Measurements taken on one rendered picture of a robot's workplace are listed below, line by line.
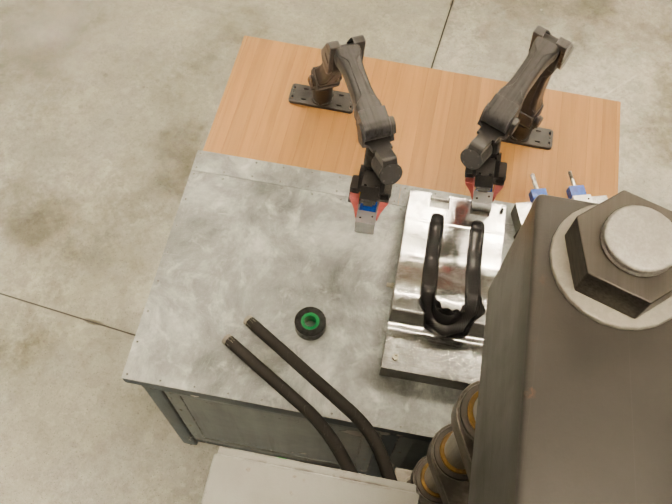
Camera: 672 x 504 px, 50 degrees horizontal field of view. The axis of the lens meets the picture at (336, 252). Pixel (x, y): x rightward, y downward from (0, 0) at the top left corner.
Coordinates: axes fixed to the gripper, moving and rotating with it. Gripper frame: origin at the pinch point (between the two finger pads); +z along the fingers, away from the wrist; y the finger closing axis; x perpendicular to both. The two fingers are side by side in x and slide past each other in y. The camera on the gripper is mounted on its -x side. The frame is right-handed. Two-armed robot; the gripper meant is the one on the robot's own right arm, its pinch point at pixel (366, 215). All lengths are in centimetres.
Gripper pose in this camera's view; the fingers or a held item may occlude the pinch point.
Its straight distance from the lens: 182.9
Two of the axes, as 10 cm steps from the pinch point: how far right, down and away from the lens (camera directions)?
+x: 1.4, -5.6, 8.2
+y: 9.8, 1.7, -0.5
